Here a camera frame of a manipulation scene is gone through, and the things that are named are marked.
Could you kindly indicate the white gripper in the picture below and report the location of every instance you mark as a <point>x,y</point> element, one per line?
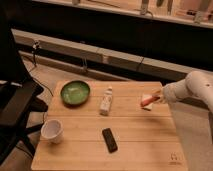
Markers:
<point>169,92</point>

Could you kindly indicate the red pepper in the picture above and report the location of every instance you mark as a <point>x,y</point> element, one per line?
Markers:
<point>146,100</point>

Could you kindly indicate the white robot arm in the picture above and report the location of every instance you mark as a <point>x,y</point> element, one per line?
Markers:
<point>196,84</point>

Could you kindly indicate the white sponge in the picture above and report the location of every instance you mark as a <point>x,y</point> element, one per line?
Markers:
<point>148,107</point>

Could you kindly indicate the white plastic bottle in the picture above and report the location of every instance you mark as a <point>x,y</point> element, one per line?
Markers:
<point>106,101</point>

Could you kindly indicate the wooden table board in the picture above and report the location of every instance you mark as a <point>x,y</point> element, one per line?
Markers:
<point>146,140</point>

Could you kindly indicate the black rectangular block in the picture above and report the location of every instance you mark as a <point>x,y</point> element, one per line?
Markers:
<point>109,140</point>

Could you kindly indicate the green bowl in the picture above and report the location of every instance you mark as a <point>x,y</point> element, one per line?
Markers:
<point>75,93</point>

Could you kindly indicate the white cup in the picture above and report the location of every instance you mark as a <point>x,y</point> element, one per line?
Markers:
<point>52,131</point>

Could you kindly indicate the black office chair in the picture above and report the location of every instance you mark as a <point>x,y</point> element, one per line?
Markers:
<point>18,95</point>

